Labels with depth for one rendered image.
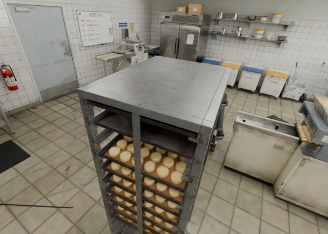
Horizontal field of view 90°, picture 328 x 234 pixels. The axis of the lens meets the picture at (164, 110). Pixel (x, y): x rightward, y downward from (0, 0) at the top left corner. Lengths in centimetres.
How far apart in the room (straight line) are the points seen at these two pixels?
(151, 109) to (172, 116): 7
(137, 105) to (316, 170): 226
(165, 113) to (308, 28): 586
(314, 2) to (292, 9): 44
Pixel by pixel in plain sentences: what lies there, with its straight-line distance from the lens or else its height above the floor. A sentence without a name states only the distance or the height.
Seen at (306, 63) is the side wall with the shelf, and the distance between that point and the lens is 632.
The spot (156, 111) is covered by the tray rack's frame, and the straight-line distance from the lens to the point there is 48.
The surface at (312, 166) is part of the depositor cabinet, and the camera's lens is 248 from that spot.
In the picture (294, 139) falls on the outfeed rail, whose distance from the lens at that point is 249.
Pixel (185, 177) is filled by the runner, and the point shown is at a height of 158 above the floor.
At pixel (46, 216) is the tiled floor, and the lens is 260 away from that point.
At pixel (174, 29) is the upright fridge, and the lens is 588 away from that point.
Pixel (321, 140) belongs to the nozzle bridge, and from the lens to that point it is 228.
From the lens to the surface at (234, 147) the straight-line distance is 259.
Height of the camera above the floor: 207
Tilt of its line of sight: 31 degrees down
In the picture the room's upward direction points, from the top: 4 degrees clockwise
